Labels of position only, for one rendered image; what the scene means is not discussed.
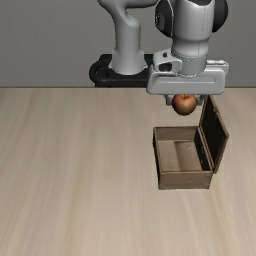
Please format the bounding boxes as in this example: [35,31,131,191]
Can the brown wooden box lid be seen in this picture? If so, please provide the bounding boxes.
[198,94,230,175]

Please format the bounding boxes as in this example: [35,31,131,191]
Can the red apple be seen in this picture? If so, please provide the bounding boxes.
[171,93,198,117]

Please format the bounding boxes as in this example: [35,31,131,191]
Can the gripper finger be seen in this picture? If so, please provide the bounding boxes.
[162,94,175,107]
[195,94,208,107]

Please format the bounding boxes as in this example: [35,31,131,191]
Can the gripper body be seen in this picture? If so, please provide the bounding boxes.
[146,59,230,96]

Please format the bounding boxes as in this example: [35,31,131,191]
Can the brown wooden box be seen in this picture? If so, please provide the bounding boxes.
[152,125,215,191]

